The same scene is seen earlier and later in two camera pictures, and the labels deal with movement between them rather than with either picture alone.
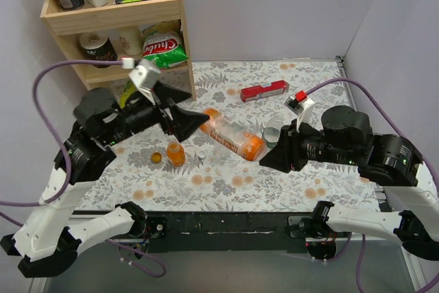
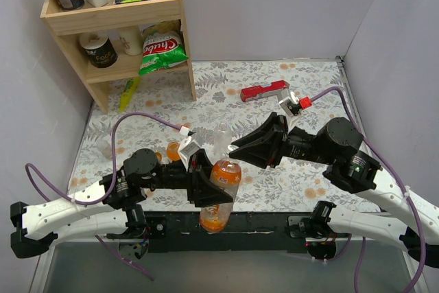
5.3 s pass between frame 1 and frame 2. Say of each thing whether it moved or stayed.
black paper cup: stayed
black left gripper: moved
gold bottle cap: stayed
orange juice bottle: stayed
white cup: stayed
